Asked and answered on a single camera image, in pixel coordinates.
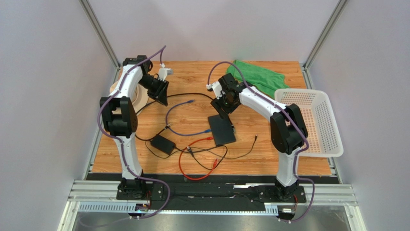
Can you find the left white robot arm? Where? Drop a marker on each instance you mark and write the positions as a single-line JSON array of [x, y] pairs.
[[118, 120]]

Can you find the beige bucket hat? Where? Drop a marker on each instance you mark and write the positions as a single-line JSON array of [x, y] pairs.
[[139, 98]]

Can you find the green cloth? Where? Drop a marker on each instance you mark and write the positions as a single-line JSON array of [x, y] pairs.
[[263, 79]]

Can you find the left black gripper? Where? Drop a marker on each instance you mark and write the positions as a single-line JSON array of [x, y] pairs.
[[161, 91]]

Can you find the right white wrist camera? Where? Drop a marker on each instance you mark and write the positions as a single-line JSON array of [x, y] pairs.
[[216, 88]]

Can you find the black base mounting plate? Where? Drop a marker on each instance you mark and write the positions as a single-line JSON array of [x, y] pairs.
[[215, 193]]

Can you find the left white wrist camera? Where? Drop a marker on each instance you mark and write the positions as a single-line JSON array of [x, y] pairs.
[[164, 72]]

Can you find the aluminium frame rail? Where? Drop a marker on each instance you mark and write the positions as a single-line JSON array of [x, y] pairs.
[[91, 196]]

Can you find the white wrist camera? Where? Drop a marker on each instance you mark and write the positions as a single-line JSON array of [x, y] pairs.
[[216, 88], [164, 72]]

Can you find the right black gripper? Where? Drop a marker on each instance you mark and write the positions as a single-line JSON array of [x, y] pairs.
[[222, 104]]

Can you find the white plastic basket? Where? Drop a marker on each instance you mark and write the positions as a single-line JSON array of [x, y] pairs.
[[323, 133]]

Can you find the black power adapter brick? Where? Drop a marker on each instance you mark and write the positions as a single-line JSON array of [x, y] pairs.
[[163, 144]]

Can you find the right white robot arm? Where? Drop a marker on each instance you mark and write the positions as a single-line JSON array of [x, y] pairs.
[[287, 127]]

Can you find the black network switch box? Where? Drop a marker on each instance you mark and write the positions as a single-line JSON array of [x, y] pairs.
[[222, 131]]

